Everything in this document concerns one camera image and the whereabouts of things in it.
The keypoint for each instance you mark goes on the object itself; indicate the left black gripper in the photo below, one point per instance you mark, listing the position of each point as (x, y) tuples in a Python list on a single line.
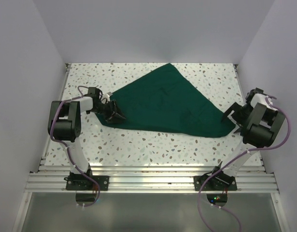
[(114, 111)]

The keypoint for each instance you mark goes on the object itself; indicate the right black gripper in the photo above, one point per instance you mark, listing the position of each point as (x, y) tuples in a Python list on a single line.
[(234, 115)]

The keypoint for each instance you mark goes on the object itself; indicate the green surgical drape cloth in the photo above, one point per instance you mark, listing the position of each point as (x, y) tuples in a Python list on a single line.
[(164, 101)]

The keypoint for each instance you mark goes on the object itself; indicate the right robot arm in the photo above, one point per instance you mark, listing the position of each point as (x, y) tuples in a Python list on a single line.
[(259, 124)]

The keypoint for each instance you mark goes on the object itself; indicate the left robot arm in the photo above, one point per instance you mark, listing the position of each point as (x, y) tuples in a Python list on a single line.
[(65, 126)]

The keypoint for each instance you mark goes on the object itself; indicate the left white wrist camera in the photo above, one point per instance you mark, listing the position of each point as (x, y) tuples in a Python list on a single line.
[(106, 97)]

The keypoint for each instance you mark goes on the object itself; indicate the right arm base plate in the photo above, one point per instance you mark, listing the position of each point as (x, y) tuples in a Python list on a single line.
[(215, 184)]

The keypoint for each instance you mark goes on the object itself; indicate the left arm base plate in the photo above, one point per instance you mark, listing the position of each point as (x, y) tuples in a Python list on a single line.
[(81, 183)]

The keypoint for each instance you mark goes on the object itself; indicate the aluminium rail frame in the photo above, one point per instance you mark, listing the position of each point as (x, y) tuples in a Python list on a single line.
[(153, 162)]

